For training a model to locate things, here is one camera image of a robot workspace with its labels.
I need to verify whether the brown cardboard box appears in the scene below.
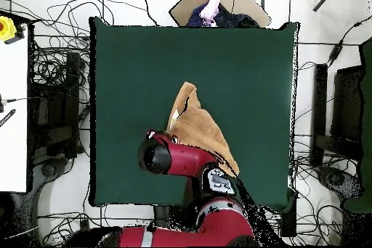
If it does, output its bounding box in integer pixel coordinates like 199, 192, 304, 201
169, 0, 272, 28

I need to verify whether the dark green side cloth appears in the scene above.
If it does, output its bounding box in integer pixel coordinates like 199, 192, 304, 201
342, 38, 372, 212

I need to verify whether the dark green tablecloth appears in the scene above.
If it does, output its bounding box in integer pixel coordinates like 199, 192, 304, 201
88, 16, 300, 212

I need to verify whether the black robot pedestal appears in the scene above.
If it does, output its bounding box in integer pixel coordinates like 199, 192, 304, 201
153, 205, 204, 231

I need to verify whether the black upright stand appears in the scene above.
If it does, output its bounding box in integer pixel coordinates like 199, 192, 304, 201
310, 63, 328, 167

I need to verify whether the black strap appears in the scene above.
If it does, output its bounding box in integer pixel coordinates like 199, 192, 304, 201
0, 108, 17, 128

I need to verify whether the black cable tangle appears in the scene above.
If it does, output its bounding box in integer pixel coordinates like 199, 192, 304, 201
30, 0, 116, 86
261, 204, 344, 246
37, 204, 155, 247

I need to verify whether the dark navy garment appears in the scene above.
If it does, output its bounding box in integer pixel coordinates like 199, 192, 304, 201
213, 3, 260, 28

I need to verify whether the blue dotted garment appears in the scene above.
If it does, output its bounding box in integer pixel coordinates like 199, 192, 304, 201
187, 3, 211, 28

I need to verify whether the white desk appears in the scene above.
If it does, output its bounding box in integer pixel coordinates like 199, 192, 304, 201
0, 23, 30, 193

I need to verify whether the black cable with adapter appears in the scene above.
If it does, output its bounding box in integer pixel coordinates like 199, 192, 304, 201
299, 15, 372, 70

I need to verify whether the yellow emergency stop button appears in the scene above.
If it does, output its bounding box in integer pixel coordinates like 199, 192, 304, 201
0, 15, 17, 41

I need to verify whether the black equipment rack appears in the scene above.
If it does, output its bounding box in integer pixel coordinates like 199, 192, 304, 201
28, 51, 85, 159

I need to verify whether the black flat panel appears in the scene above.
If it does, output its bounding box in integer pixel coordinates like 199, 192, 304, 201
331, 65, 365, 144

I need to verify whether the orange terry towel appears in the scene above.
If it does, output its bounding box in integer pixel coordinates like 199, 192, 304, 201
166, 81, 240, 177

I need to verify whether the pink garment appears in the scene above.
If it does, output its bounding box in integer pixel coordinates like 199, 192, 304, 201
199, 0, 222, 26

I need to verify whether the grey stand foot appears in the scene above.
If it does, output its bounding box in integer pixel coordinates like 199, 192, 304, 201
0, 157, 69, 247
316, 166, 364, 199

